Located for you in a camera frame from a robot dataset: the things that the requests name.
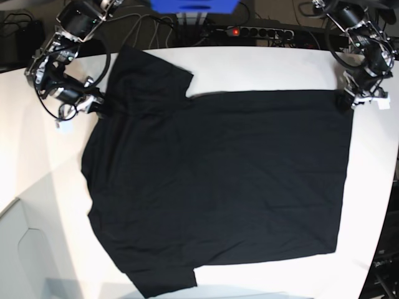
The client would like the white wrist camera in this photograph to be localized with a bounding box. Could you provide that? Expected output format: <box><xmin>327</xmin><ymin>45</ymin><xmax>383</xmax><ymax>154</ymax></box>
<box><xmin>55</xmin><ymin>121</ymin><xmax>73</xmax><ymax>134</ymax></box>
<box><xmin>375</xmin><ymin>96</ymin><xmax>390</xmax><ymax>110</ymax></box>

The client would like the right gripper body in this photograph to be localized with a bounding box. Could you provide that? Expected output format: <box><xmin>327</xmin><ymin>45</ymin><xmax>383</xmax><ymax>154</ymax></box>
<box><xmin>46</xmin><ymin>77</ymin><xmax>104</xmax><ymax>120</ymax></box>

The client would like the black T-shirt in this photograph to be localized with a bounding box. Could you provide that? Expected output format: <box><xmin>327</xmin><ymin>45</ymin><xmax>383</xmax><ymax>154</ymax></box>
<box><xmin>81</xmin><ymin>46</ymin><xmax>353</xmax><ymax>298</ymax></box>

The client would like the black power strip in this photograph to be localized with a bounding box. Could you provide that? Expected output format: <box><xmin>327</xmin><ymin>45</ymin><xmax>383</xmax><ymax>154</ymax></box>
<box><xmin>214</xmin><ymin>25</ymin><xmax>349</xmax><ymax>48</ymax></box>

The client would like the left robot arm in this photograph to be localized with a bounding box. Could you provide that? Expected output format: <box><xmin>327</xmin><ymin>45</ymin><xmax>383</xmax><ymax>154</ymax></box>
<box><xmin>311</xmin><ymin>1</ymin><xmax>397</xmax><ymax>110</ymax></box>

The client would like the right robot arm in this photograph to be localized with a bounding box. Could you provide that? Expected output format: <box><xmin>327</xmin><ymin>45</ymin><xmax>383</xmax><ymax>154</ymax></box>
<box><xmin>24</xmin><ymin>0</ymin><xmax>122</xmax><ymax>123</ymax></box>

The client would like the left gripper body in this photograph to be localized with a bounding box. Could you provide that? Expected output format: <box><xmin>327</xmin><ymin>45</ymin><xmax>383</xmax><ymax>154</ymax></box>
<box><xmin>341</xmin><ymin>70</ymin><xmax>388</xmax><ymax>108</ymax></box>

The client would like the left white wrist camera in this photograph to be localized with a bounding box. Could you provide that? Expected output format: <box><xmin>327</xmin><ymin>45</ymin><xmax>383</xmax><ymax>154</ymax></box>
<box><xmin>375</xmin><ymin>96</ymin><xmax>390</xmax><ymax>110</ymax></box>

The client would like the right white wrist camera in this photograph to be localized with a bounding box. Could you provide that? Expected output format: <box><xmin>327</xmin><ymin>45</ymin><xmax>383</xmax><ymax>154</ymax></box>
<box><xmin>55</xmin><ymin>121</ymin><xmax>73</xmax><ymax>134</ymax></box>

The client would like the blue plastic box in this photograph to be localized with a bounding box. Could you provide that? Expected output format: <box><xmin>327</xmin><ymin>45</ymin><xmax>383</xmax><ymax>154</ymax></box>
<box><xmin>150</xmin><ymin>0</ymin><xmax>239</xmax><ymax>14</ymax></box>

